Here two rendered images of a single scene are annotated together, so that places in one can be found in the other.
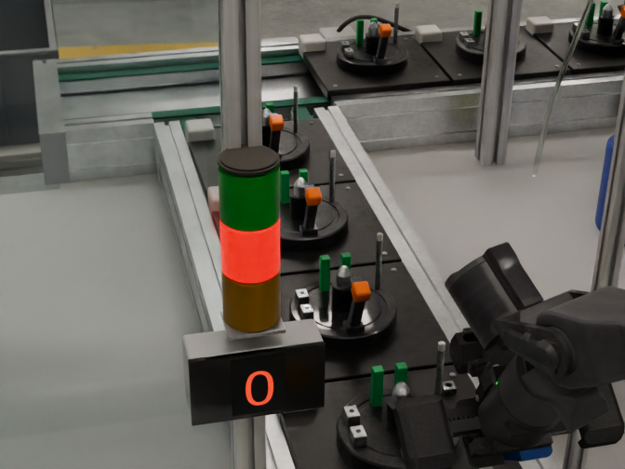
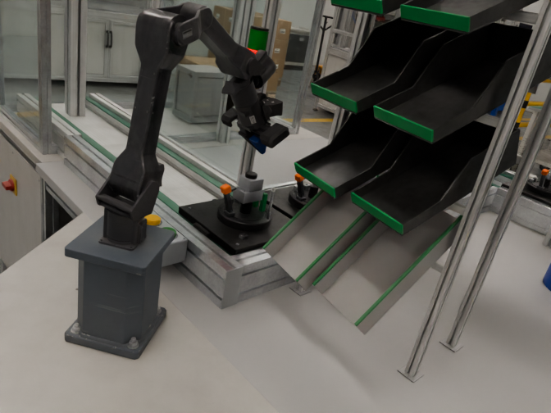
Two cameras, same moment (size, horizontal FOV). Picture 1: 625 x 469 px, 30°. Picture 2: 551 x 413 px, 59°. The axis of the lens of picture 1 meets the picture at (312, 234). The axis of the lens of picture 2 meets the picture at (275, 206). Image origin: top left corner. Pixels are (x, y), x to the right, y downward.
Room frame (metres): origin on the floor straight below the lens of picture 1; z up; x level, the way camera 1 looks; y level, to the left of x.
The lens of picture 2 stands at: (0.22, -1.14, 1.52)
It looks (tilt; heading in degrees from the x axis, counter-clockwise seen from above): 24 degrees down; 57
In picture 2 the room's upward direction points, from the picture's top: 11 degrees clockwise
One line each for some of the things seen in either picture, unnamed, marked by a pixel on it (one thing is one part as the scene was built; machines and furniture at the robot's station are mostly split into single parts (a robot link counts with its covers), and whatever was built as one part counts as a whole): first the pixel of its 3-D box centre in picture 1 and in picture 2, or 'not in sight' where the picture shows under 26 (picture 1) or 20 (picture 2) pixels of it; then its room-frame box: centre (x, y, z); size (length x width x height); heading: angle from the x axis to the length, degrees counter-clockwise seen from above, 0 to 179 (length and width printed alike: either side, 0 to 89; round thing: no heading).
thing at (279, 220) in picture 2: not in sight; (243, 221); (0.77, -0.16, 0.96); 0.24 x 0.24 x 0.02; 14
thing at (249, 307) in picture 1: (251, 292); not in sight; (0.84, 0.05, 1.28); 0.05 x 0.05 x 0.05
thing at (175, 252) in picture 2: not in sight; (151, 233); (0.54, -0.13, 0.93); 0.21 x 0.07 x 0.06; 104
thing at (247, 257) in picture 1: (250, 243); not in sight; (0.84, 0.05, 1.33); 0.05 x 0.05 x 0.05
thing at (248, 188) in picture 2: not in sight; (252, 185); (0.78, -0.16, 1.06); 0.08 x 0.04 x 0.07; 14
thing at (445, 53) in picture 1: (491, 31); not in sight; (2.19, -0.35, 1.01); 0.24 x 0.24 x 0.13; 14
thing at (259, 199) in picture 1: (249, 190); (257, 39); (0.84, 0.05, 1.38); 0.05 x 0.05 x 0.05
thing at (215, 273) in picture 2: not in sight; (136, 202); (0.55, 0.07, 0.91); 0.89 x 0.06 x 0.11; 104
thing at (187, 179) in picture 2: not in sight; (185, 192); (0.72, 0.14, 0.91); 0.84 x 0.28 x 0.10; 104
